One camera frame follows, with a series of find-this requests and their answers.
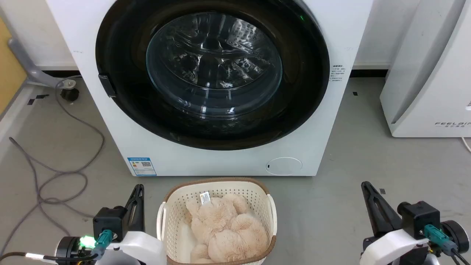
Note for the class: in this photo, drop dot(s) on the white air purifier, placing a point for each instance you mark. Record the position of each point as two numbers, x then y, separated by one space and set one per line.
434 73

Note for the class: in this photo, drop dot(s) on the white text warning sticker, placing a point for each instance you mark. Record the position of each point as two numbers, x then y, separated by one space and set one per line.
337 73

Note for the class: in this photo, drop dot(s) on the cream perforated laundry basket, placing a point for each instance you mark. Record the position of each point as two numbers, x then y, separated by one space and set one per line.
176 221

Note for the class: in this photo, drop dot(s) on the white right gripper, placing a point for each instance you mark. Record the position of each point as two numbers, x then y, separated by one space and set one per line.
390 248

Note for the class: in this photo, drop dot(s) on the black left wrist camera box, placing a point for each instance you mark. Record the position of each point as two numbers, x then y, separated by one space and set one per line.
109 221

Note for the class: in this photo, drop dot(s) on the black round furniture foot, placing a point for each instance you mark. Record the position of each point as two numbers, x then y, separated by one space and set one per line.
69 94

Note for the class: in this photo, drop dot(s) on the beige plush toy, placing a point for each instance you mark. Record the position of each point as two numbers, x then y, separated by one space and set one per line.
228 235

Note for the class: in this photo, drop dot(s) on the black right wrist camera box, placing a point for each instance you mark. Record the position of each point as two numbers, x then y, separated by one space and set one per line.
419 217

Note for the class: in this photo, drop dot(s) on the grey metal furniture leg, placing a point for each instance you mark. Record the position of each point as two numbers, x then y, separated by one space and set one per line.
22 59

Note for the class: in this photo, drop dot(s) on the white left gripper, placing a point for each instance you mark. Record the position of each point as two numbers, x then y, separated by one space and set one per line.
143 250

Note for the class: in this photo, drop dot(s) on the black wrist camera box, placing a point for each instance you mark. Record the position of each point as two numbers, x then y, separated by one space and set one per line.
109 221
419 217

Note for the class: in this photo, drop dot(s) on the blue energy label sticker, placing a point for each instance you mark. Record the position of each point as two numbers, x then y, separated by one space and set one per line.
141 166

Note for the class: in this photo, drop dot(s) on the oval white filter cover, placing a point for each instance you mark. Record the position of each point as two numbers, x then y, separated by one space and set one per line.
284 166

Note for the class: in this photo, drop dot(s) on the white plush toy tag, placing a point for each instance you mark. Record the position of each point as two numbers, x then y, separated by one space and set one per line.
205 198

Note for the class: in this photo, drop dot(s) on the yellow wooden panel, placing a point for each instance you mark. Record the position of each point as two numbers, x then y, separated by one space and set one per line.
9 70

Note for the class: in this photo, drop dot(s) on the round black glass washer door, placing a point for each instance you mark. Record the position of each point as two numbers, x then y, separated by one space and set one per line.
121 55

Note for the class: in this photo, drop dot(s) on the white front-load washing machine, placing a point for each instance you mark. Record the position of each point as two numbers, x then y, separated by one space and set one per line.
110 147

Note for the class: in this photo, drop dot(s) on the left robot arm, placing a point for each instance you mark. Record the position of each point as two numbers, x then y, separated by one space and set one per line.
68 246

